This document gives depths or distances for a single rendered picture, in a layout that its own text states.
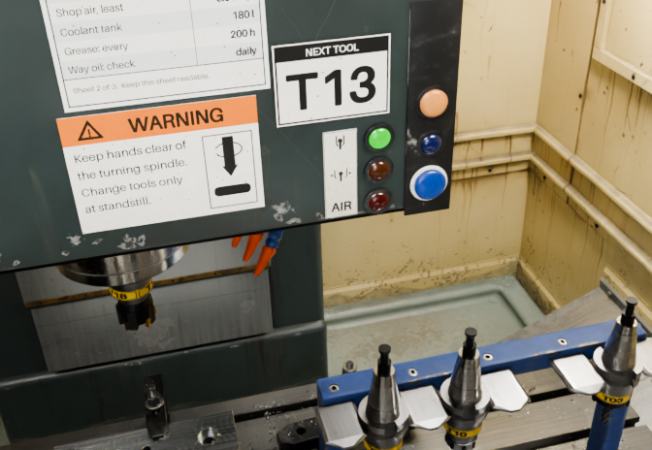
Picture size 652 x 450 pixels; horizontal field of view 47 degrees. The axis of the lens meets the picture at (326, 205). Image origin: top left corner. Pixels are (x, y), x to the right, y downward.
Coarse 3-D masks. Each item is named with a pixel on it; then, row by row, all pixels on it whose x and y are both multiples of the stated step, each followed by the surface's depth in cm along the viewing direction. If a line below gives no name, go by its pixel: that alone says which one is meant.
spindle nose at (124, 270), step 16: (128, 256) 80; (144, 256) 80; (160, 256) 82; (176, 256) 84; (64, 272) 82; (80, 272) 81; (96, 272) 80; (112, 272) 80; (128, 272) 81; (144, 272) 82; (160, 272) 83
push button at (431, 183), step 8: (424, 176) 67; (432, 176) 68; (440, 176) 68; (416, 184) 68; (424, 184) 68; (432, 184) 68; (440, 184) 68; (416, 192) 68; (424, 192) 68; (432, 192) 68; (440, 192) 69
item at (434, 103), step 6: (432, 90) 64; (438, 90) 64; (426, 96) 64; (432, 96) 64; (438, 96) 64; (444, 96) 64; (420, 102) 64; (426, 102) 64; (432, 102) 64; (438, 102) 64; (444, 102) 64; (420, 108) 64; (426, 108) 64; (432, 108) 64; (438, 108) 64; (444, 108) 65; (426, 114) 64; (432, 114) 65; (438, 114) 65
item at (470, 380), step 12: (456, 360) 93; (468, 360) 92; (456, 372) 93; (468, 372) 92; (480, 372) 94; (456, 384) 94; (468, 384) 93; (480, 384) 94; (456, 396) 94; (468, 396) 94; (480, 396) 95
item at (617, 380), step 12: (600, 348) 103; (600, 360) 101; (636, 360) 100; (600, 372) 100; (612, 372) 98; (624, 372) 99; (636, 372) 98; (612, 384) 99; (624, 384) 100; (636, 384) 100
